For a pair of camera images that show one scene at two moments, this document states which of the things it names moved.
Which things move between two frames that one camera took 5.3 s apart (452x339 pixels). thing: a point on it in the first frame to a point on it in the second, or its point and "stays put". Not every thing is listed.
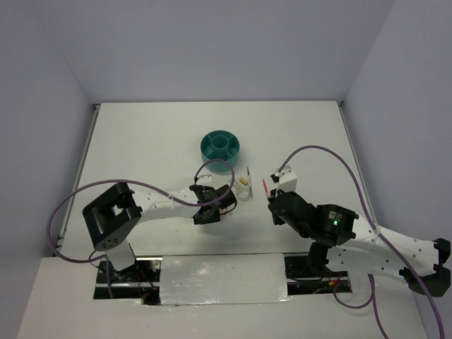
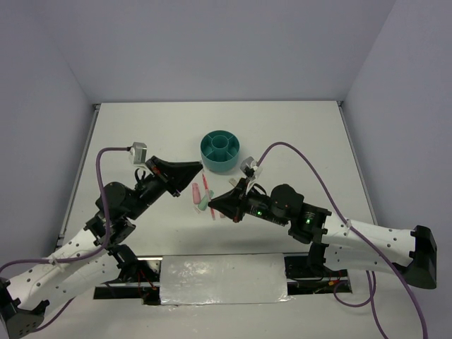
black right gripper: [276, 219] to [232, 203]
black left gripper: [215, 218] to [164, 171]
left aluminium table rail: [62, 235] stays put
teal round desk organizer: [220, 145] stays put
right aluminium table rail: [358, 164] stays put
